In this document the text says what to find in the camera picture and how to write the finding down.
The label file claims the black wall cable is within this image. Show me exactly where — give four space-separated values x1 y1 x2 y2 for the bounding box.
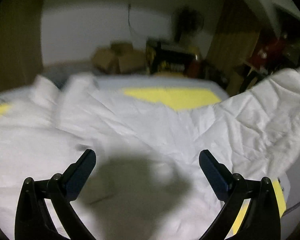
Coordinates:
127 3 141 40

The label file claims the black standing fan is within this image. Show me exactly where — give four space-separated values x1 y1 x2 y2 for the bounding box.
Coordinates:
172 5 205 46

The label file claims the black yellow box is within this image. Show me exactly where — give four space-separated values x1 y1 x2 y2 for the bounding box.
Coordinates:
146 38 198 75

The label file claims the open cardboard box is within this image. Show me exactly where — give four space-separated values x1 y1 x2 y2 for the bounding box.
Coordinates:
91 41 146 75

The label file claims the yellow table cloth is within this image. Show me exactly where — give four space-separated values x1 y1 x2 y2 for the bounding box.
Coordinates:
0 87 286 235

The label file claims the white puffer jacket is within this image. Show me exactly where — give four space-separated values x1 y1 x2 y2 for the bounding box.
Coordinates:
0 69 300 239

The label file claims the wooden wardrobe door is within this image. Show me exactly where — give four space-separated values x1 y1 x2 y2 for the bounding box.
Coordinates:
0 0 44 92

